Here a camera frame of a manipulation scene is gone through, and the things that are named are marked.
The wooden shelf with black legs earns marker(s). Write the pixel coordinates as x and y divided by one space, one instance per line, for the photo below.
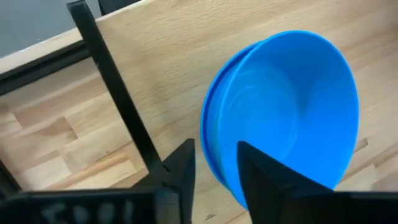
161 62

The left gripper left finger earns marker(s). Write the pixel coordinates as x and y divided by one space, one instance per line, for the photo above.
177 186

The blue plate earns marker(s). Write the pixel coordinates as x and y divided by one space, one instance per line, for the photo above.
280 102

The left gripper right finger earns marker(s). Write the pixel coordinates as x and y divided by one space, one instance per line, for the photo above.
264 180

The black metal table frame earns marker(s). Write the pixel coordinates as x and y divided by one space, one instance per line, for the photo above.
46 67

